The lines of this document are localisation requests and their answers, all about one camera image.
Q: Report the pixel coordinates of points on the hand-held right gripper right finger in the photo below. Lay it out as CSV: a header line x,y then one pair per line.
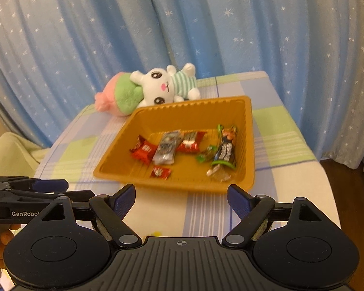
x,y
238,201

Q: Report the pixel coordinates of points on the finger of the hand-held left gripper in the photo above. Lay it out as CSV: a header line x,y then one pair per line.
x,y
33,197
50,185

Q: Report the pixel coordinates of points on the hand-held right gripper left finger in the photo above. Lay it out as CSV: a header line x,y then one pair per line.
x,y
125,201

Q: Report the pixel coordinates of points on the brown candy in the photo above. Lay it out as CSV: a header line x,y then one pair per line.
x,y
220,175

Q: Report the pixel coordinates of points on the orange plastic tray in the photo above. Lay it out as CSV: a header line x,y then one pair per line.
x,y
115,169

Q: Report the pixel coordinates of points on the long green snack packet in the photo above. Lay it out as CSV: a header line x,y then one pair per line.
x,y
226,150

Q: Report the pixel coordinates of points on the red square snack packet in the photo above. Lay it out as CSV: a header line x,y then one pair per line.
x,y
144,151

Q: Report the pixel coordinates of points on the green candy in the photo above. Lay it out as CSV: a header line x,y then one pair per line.
x,y
206,156

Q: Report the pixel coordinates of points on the silver snack packet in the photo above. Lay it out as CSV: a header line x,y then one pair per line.
x,y
166,147

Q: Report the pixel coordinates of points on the red and white candy wrapper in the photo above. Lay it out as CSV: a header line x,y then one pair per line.
x,y
189,142

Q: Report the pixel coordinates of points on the person's left hand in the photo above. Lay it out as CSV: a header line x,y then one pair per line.
x,y
9,235

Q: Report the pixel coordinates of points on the dark red wrapped candy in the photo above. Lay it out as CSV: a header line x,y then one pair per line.
x,y
160,173

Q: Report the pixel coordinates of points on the beige cloth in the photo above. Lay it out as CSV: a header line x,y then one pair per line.
x,y
9,154

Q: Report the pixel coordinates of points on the checked pastel tablecloth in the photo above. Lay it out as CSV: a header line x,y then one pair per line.
x,y
276,127

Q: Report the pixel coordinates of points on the pink and green carrot plush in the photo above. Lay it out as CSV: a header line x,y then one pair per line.
x,y
124,97

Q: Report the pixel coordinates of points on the white bunny plush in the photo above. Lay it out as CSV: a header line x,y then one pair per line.
x,y
157,88

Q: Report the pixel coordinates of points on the blue star-print curtain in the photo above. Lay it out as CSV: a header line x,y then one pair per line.
x,y
79,36

